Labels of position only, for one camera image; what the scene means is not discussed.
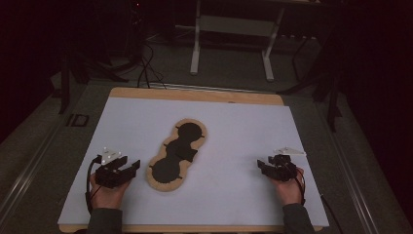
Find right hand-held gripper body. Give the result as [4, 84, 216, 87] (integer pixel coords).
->
[268, 146, 307, 182]

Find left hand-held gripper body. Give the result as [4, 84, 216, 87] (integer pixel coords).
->
[93, 146, 131, 190]

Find wavy wooden board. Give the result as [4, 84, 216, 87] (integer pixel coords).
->
[145, 118, 208, 193]

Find person's left hand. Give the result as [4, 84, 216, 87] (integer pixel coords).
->
[89, 173, 131, 211]

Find person's right hand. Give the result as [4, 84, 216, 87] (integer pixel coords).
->
[271, 167, 305, 207]

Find white table mat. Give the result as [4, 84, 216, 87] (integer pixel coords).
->
[56, 96, 330, 227]

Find black stand legs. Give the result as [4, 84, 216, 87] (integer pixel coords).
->
[57, 52, 131, 115]
[278, 32, 345, 134]

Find white metal stand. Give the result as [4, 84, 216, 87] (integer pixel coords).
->
[189, 0, 287, 83]

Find left hand-held gripper cable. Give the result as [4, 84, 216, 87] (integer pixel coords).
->
[85, 155, 102, 215]

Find hand-held gripper cable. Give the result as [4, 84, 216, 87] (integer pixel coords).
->
[85, 155, 102, 215]
[291, 167, 308, 207]

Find right hand-held gripper cable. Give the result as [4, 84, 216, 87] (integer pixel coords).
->
[291, 167, 308, 207]

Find thin black cable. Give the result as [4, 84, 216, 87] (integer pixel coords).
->
[319, 193, 345, 234]

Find aluminium floor rail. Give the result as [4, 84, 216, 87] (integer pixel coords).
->
[0, 106, 71, 223]
[313, 100, 382, 234]

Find black floor cables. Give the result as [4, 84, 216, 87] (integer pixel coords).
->
[135, 41, 169, 90]

